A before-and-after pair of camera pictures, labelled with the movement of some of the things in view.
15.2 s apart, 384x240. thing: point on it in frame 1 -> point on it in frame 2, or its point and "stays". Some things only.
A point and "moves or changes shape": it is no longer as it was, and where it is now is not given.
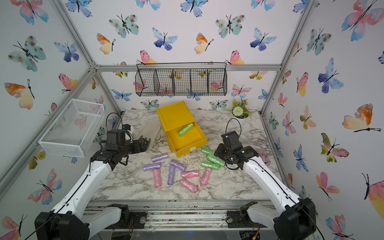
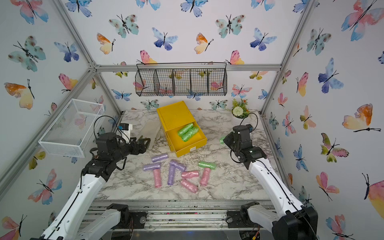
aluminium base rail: [188, 215] stays
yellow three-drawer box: [175, 117] stays
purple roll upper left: [159, 157] stays
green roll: [214, 159] -> [193, 131]
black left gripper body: [134, 147] stays
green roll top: [209, 152] moves or changes shape
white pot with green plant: [239, 110] stays
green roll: [185, 129] stays
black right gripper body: [222, 153] -> [231, 141]
